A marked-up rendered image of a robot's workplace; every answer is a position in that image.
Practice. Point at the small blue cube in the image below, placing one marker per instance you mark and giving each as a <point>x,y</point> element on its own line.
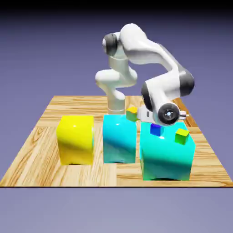
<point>155,130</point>

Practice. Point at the large cyan box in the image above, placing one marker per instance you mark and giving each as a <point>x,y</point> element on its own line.
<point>119,140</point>

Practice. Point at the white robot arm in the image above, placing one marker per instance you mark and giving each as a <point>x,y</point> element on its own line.
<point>145,49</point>

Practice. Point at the large yellow box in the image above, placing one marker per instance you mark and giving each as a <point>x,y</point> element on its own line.
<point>75,138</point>

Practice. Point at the small green cube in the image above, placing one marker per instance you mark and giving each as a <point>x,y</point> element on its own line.
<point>181,137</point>

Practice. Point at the small yellow cube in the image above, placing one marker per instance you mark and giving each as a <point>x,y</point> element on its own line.
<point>131,114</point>

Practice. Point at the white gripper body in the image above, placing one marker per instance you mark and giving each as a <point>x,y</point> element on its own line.
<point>144,114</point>

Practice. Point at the large turquoise box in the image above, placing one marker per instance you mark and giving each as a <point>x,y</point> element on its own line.
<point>165,156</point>

